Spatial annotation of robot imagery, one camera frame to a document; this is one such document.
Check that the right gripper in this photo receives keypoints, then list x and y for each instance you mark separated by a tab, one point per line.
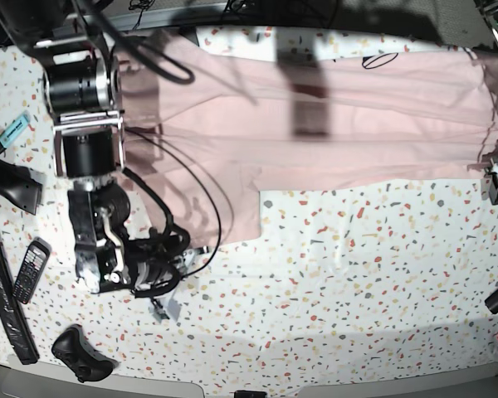
157	265

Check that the pink T-shirt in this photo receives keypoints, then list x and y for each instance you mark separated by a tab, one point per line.
245	126

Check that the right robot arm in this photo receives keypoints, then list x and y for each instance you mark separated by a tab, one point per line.
75	45

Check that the black remote control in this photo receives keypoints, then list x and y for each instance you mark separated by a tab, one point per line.
34	261

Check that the black game controller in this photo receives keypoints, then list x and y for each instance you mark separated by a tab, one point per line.
73	350

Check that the black box bottom edge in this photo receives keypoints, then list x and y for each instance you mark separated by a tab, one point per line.
249	394

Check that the black handheld device left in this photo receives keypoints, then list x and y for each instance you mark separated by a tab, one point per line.
19	188

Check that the long black wrapped bar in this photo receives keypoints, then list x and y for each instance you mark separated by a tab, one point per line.
13	319

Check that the turquoise highlighter marker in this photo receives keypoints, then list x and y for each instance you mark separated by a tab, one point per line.
13	130

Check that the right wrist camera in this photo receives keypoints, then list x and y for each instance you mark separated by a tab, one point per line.
165	307

